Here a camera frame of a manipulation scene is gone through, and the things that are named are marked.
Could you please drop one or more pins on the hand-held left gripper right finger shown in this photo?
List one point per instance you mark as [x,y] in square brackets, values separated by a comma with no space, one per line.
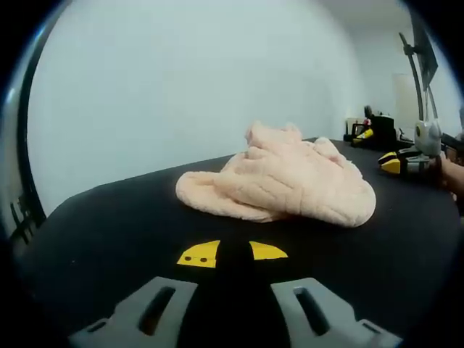
[308,308]

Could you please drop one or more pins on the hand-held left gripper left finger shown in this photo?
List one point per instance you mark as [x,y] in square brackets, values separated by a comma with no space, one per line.
[159,308]

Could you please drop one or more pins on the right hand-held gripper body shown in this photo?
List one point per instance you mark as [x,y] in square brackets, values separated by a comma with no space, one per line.
[427,136]

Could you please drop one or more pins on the pale pink towel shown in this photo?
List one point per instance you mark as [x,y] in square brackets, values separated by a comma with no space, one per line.
[290,181]

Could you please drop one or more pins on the person's right hand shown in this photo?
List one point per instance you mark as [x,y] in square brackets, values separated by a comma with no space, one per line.
[451,174]

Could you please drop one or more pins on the black box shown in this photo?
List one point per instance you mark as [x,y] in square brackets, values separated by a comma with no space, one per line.
[382,130]

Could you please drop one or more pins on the yellow and black tool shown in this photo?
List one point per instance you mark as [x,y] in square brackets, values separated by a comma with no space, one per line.
[362,137]

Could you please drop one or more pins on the grey stand with black panel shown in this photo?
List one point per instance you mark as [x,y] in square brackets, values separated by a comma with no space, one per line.
[422,65]

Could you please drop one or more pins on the black table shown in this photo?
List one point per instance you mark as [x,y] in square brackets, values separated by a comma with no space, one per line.
[108,232]

